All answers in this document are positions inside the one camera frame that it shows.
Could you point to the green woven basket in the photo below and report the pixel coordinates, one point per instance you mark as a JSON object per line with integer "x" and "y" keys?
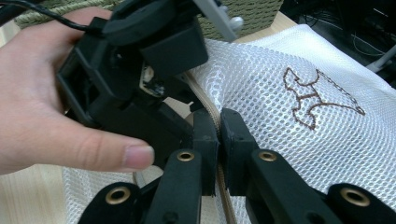
{"x": 255, "y": 15}

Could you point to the white mesh laundry bag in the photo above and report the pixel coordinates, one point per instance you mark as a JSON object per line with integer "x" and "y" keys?
{"x": 264, "y": 77}

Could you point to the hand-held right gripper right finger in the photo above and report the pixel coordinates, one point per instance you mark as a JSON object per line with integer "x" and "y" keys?
{"x": 239, "y": 161}

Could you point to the grey metal stand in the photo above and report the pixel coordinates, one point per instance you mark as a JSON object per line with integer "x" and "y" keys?
{"x": 381, "y": 60}

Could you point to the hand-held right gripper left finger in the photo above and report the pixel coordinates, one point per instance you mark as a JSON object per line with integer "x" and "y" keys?
{"x": 205, "y": 161}

